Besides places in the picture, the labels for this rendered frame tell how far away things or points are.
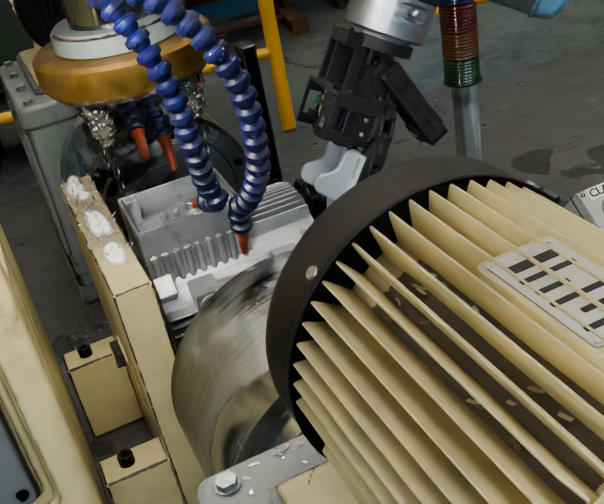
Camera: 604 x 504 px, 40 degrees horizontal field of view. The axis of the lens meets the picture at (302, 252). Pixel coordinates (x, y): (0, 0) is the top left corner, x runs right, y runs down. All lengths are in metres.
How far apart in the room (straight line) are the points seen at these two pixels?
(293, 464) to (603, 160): 1.20
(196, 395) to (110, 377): 0.43
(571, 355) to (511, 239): 0.09
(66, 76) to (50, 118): 0.53
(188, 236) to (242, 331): 0.24
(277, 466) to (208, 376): 0.17
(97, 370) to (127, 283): 0.34
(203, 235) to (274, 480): 0.42
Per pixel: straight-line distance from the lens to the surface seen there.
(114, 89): 0.80
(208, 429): 0.70
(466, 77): 1.42
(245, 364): 0.67
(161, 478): 0.96
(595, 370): 0.30
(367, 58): 0.90
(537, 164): 1.66
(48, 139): 1.35
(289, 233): 0.96
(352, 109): 0.89
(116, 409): 1.18
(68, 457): 0.86
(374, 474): 0.37
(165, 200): 1.00
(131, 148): 1.14
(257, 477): 0.56
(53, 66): 0.84
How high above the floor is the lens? 1.55
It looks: 31 degrees down
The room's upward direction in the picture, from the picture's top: 11 degrees counter-clockwise
